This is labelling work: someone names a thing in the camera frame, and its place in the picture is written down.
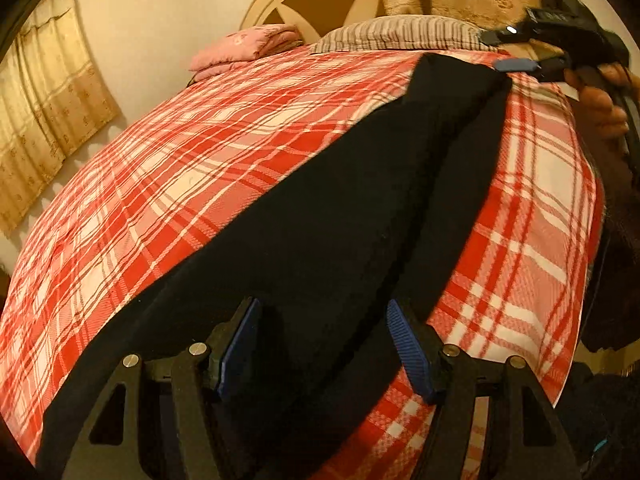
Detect person's right hand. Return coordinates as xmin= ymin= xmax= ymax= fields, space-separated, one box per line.
xmin=564 ymin=62 xmax=632 ymax=142

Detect beige window curtain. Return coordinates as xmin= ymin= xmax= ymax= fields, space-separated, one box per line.
xmin=0 ymin=0 xmax=121 ymax=238

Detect pink folded blanket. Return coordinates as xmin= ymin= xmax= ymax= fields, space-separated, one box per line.
xmin=189 ymin=24 xmax=303 ymax=83

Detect person's right forearm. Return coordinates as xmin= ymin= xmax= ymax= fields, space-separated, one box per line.
xmin=577 ymin=125 xmax=640 ymax=353

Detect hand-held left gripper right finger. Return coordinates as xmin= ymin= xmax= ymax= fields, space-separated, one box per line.
xmin=386 ymin=299 xmax=583 ymax=480

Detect striped pillow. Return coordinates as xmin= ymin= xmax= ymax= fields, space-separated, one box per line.
xmin=307 ymin=15 xmax=501 ymax=56

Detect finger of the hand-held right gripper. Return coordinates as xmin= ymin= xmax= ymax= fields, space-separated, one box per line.
xmin=481 ymin=19 xmax=532 ymax=45
xmin=492 ymin=56 xmax=572 ymax=84

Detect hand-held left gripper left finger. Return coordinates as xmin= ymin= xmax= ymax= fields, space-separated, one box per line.
xmin=62 ymin=296 xmax=263 ymax=480

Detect cream wooden headboard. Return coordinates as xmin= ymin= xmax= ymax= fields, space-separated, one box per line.
xmin=239 ymin=0 xmax=386 ymax=43

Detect red plaid bedsheet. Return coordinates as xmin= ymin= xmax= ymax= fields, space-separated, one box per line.
xmin=0 ymin=47 xmax=603 ymax=480

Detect black pants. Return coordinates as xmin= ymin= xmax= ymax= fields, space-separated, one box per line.
xmin=35 ymin=52 xmax=513 ymax=480

